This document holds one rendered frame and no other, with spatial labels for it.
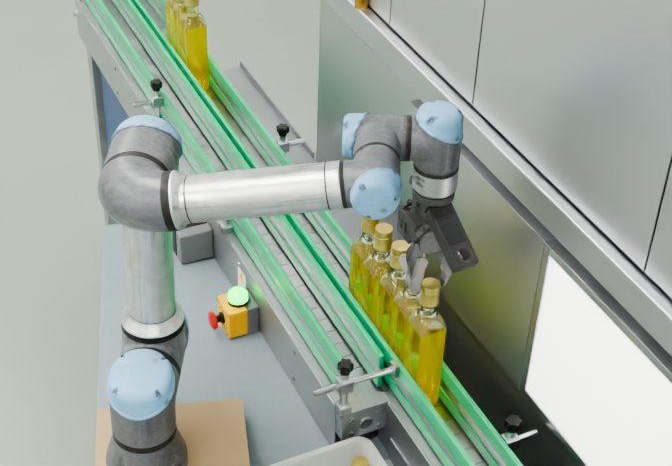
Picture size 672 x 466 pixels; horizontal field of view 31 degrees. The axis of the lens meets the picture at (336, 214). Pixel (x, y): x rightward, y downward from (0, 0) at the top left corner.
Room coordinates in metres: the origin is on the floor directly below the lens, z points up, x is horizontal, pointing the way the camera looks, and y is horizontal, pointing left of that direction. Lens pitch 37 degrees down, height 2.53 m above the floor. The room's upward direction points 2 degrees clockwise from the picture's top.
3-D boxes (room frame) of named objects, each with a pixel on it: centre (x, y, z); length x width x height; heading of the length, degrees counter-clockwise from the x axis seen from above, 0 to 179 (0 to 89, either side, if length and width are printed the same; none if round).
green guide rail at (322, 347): (2.39, 0.36, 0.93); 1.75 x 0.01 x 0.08; 27
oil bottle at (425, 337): (1.62, -0.17, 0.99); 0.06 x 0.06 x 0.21; 28
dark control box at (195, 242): (2.19, 0.33, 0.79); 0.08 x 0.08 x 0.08; 27
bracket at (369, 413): (1.59, -0.07, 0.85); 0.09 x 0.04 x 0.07; 117
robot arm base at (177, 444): (1.51, 0.33, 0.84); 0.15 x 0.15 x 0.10
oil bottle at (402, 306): (1.67, -0.15, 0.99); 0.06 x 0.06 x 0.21; 26
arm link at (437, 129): (1.64, -0.16, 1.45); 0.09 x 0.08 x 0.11; 89
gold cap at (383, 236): (1.78, -0.09, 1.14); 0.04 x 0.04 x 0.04
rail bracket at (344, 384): (1.58, -0.05, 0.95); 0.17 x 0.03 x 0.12; 117
